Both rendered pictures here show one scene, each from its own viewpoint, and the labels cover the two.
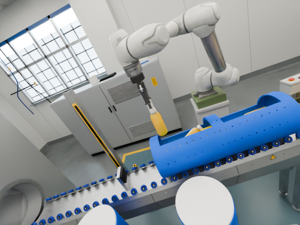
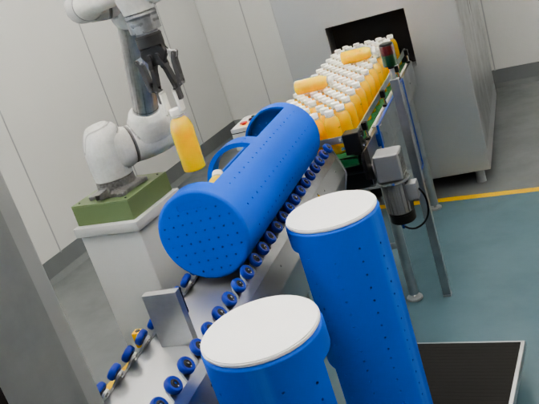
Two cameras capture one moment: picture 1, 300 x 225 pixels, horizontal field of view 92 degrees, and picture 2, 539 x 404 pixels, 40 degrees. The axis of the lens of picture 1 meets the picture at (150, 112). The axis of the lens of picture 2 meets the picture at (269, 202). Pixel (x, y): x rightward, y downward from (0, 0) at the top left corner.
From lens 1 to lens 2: 1.93 m
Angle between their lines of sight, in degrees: 67
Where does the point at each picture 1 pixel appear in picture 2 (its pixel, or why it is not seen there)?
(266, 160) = not seen: hidden behind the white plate
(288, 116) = (304, 120)
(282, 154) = (323, 191)
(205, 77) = (119, 136)
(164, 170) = (250, 219)
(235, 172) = not seen: hidden behind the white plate
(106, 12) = not seen: outside the picture
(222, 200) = (346, 195)
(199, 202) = (330, 211)
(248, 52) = (30, 192)
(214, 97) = (152, 184)
